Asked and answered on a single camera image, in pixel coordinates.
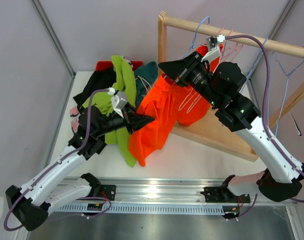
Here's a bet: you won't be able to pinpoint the wooden clothes rack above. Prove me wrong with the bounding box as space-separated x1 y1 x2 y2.
158 11 304 162

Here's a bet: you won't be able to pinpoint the pink hanger of green shorts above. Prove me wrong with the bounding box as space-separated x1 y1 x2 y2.
178 27 229 114

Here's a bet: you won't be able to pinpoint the red plastic bin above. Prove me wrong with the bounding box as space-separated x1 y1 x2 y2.
95 61 144 71

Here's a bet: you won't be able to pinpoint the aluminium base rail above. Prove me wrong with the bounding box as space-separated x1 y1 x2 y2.
56 178 296 217

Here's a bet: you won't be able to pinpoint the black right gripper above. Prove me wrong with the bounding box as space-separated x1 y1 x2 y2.
158 51 222 108

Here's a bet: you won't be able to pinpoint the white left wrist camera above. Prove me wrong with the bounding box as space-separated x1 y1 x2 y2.
107 87 128 118

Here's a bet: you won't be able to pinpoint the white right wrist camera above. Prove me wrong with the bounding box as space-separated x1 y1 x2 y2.
201 34 225 63

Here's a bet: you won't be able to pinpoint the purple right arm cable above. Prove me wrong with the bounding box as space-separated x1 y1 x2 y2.
221 34 304 222

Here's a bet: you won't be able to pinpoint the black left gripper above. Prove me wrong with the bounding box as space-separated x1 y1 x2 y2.
94 102 155 137

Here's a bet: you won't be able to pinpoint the black shorts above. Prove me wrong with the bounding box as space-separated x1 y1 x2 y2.
73 67 116 109

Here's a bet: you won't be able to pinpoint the blue hanger of orange shorts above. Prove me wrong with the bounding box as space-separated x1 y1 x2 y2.
183 16 211 60

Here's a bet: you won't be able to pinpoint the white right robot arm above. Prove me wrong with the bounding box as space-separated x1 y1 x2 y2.
158 52 304 202

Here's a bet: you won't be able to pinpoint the pink hanger of black shorts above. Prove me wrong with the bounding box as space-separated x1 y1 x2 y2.
220 40 243 62

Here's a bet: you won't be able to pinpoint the blue hanger of teal shorts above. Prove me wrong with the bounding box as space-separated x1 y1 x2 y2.
271 45 304 136

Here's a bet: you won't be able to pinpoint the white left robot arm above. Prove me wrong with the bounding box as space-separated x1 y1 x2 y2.
6 105 155 231

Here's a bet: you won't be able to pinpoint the orange shorts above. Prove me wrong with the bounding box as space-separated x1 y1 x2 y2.
128 43 224 167

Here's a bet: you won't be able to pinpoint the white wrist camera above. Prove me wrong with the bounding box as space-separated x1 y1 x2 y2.
201 34 225 63
107 87 128 118

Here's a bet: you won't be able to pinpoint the lime green shorts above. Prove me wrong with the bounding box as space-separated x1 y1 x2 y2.
92 55 137 167

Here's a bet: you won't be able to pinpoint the teal drawstring shorts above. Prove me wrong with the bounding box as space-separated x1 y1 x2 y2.
134 61 158 107

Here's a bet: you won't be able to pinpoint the pink patterned shorts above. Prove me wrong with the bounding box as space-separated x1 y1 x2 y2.
69 106 81 134

